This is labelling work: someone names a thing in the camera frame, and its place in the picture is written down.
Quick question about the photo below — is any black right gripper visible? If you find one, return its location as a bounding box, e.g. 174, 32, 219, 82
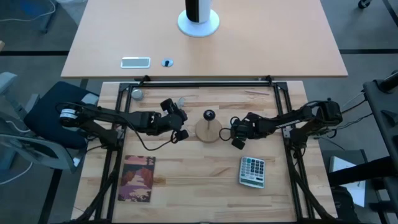
230, 112, 270, 151

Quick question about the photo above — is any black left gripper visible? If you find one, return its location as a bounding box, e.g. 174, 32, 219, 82
136, 98, 190, 141

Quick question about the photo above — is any wooden base lamp stand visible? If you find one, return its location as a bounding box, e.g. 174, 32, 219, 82
195, 109, 223, 144

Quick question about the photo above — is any pink pencil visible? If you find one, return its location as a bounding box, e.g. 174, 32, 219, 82
244, 89, 271, 96

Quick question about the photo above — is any grey desk calculator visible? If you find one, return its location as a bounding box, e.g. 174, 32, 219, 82
238, 156, 266, 189

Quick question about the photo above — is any silver smartphone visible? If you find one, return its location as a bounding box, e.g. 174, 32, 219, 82
120, 56, 152, 69

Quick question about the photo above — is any illustrated landscape postcard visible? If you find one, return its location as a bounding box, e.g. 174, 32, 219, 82
118, 155, 157, 203

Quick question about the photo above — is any white round stand base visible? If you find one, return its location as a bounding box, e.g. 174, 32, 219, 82
177, 0, 221, 39

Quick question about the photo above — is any tan laminate side table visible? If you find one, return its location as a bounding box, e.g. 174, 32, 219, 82
60, 0, 349, 78

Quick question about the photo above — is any dark blue office chair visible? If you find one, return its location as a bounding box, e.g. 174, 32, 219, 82
0, 71, 100, 175

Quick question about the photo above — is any black bag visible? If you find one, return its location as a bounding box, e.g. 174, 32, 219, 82
331, 186, 361, 224

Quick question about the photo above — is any white flat carton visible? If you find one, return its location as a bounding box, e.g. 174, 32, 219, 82
328, 155, 368, 208

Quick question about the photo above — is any black equipment stand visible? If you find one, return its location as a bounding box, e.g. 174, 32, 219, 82
326, 70, 398, 224

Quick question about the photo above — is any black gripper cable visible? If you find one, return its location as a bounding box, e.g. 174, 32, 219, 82
219, 126, 234, 142
124, 119, 182, 152

